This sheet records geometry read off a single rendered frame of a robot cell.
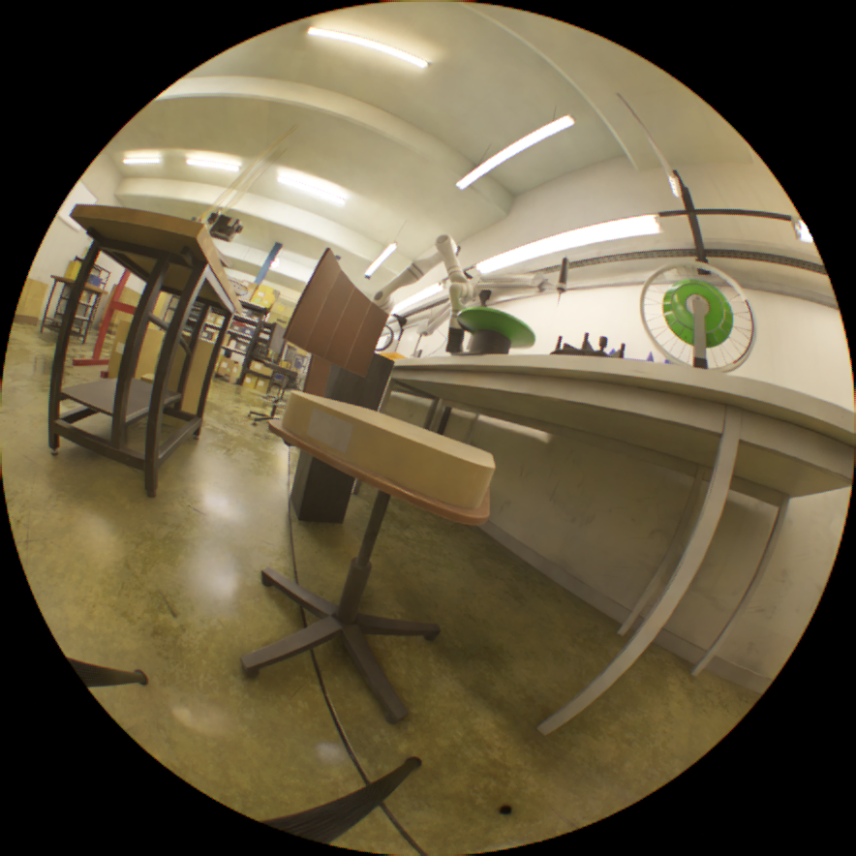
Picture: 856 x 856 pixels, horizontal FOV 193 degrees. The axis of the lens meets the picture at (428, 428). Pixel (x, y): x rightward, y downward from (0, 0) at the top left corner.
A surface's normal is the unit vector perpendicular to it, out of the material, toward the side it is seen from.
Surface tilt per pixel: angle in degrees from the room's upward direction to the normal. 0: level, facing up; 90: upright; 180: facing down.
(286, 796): 0
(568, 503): 90
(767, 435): 90
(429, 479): 90
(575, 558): 90
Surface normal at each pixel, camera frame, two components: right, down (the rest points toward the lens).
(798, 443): -0.80, -0.26
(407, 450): -0.23, -0.04
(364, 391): 0.60, 0.24
